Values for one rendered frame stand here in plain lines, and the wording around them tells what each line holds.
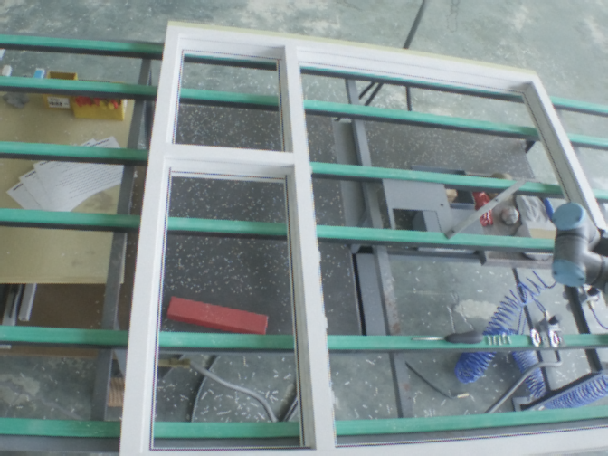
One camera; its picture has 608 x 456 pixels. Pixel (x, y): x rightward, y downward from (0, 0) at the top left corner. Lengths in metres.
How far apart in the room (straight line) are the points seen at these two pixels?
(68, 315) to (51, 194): 0.45
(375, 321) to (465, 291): 1.00
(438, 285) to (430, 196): 0.97
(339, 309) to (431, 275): 1.01
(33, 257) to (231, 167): 0.67
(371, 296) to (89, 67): 2.17
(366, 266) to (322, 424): 0.79
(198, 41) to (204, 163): 0.56
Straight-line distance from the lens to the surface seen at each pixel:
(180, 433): 1.25
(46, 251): 1.73
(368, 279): 1.84
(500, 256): 2.09
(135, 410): 1.19
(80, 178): 1.87
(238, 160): 1.53
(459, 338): 1.47
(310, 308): 1.31
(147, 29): 3.54
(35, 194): 1.86
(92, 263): 1.68
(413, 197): 1.71
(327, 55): 2.00
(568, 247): 1.52
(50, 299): 2.04
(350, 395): 2.27
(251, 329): 1.59
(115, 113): 2.02
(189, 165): 1.56
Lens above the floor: 2.09
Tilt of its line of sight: 56 degrees down
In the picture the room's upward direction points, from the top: 20 degrees clockwise
